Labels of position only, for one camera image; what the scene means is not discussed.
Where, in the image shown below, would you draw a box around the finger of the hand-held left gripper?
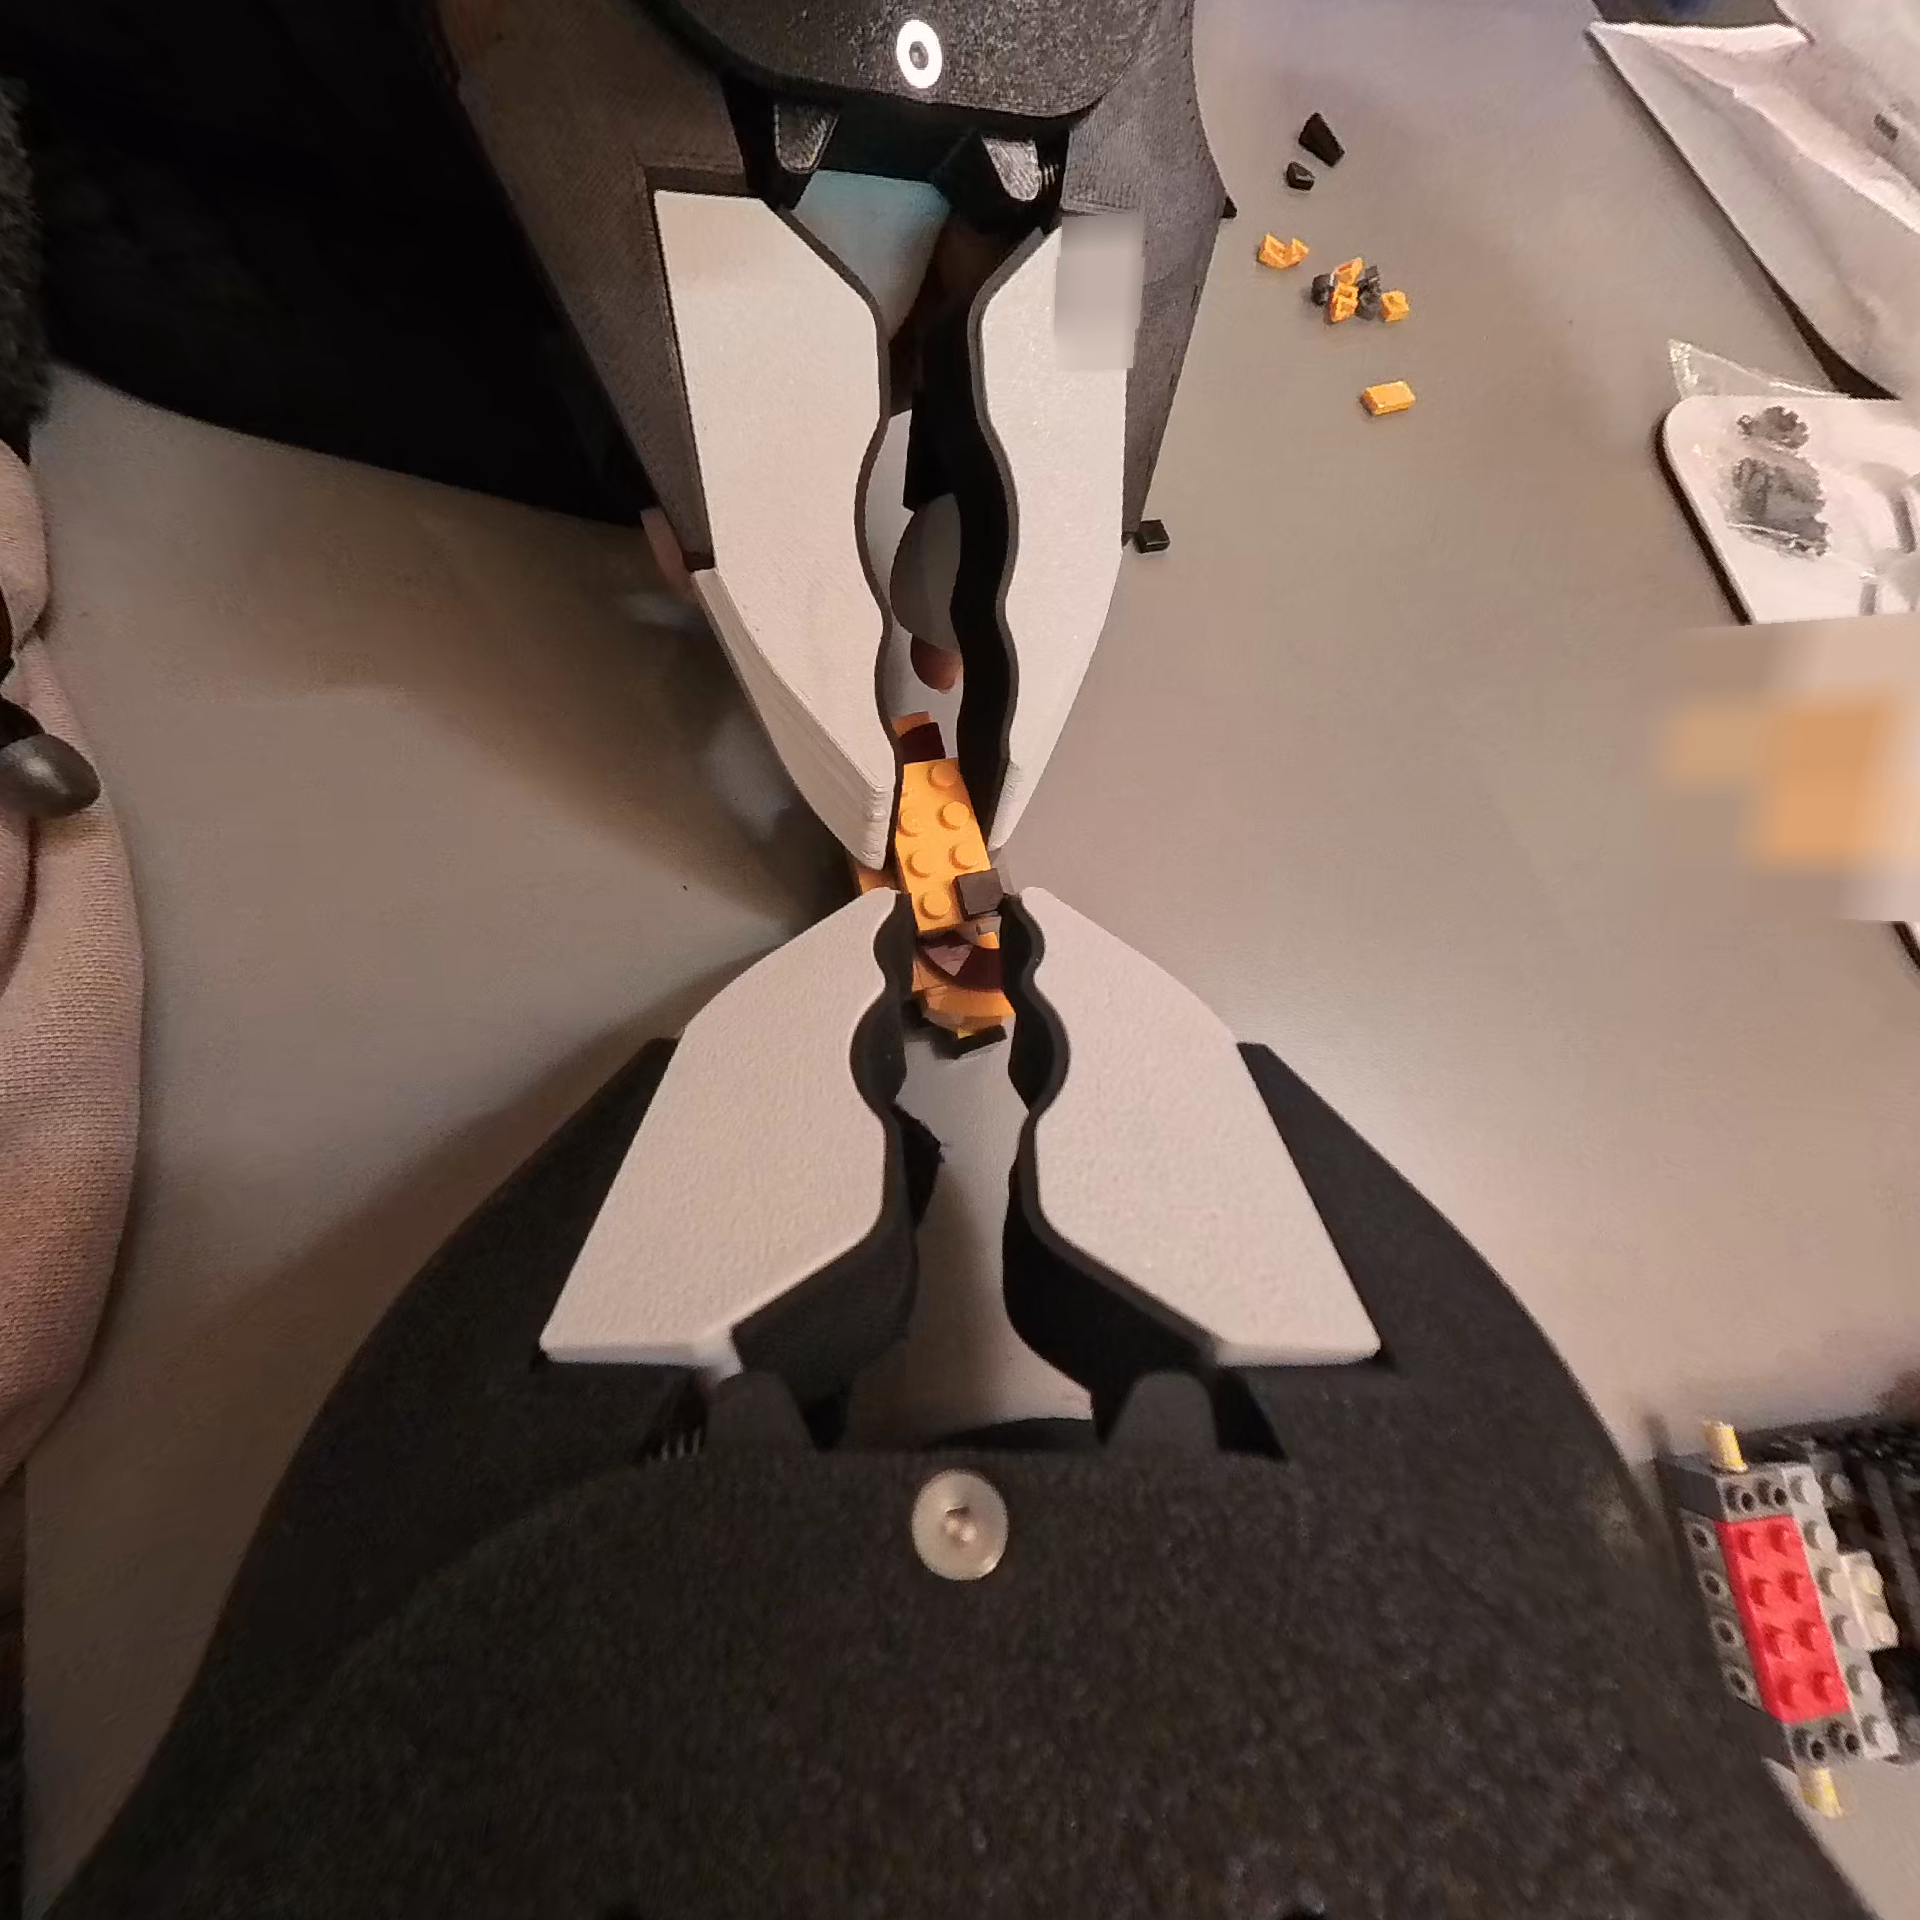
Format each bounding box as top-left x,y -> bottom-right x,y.
964,218 -> 1154,859
652,188 -> 906,859

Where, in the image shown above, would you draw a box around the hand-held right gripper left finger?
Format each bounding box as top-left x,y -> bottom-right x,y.
534,887 -> 951,1379

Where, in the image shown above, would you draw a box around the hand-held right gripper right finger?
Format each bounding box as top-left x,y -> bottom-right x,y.
998,885 -> 1386,1379

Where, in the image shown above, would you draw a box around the orange lego car front assembly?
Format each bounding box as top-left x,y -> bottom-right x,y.
844,716 -> 1025,1061

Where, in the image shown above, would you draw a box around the person's left forearm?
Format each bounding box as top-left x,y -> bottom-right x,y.
0,0 -> 670,530

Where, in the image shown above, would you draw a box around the grey black lego car chassis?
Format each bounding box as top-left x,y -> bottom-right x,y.
1655,1418 -> 1920,1819

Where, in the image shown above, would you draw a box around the white paper bag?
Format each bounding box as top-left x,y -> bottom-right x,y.
1587,0 -> 1920,395

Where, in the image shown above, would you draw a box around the clear bag of dark parts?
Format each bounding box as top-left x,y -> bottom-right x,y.
1665,335 -> 1920,578

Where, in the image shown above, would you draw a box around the person's beige hoodie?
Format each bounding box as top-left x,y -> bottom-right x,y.
0,434 -> 143,1489

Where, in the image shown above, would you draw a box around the white book stand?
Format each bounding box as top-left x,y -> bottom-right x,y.
1655,394 -> 1920,628

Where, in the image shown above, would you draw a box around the black hoodie drawstring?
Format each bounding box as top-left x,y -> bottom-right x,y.
0,735 -> 98,818

